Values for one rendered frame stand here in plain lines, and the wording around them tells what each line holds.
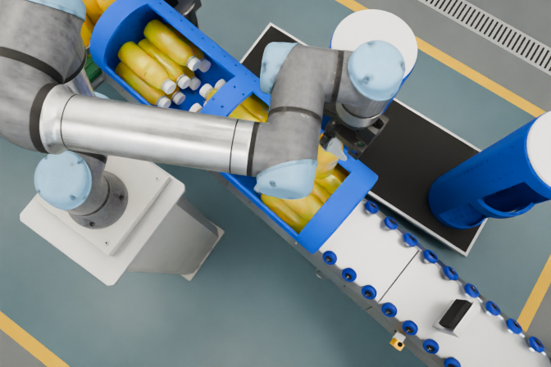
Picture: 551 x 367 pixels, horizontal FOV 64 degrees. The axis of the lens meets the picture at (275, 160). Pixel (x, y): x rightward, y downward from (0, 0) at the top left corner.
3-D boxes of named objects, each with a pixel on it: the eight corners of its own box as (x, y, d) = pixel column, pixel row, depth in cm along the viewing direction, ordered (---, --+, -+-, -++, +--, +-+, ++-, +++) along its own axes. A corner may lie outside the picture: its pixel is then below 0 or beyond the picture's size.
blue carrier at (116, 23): (307, 260, 133) (321, 249, 106) (107, 82, 148) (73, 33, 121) (365, 191, 141) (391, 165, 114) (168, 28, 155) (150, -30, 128)
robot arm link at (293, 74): (253, 100, 58) (337, 111, 58) (266, 27, 61) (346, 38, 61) (255, 123, 65) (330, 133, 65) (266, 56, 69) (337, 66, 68)
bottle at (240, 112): (260, 119, 120) (212, 79, 124) (243, 138, 120) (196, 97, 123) (264, 124, 127) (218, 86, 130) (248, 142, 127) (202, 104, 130)
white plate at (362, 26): (402, 98, 139) (401, 100, 140) (428, 25, 145) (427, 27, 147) (319, 67, 141) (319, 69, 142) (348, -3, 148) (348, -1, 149)
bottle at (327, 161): (301, 160, 111) (309, 132, 94) (325, 148, 112) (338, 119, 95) (313, 183, 109) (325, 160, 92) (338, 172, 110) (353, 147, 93)
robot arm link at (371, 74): (348, 30, 59) (412, 39, 59) (336, 69, 70) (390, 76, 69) (342, 84, 57) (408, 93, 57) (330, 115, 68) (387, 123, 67)
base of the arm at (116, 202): (93, 242, 112) (77, 236, 103) (57, 200, 115) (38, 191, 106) (140, 200, 116) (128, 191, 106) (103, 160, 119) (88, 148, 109)
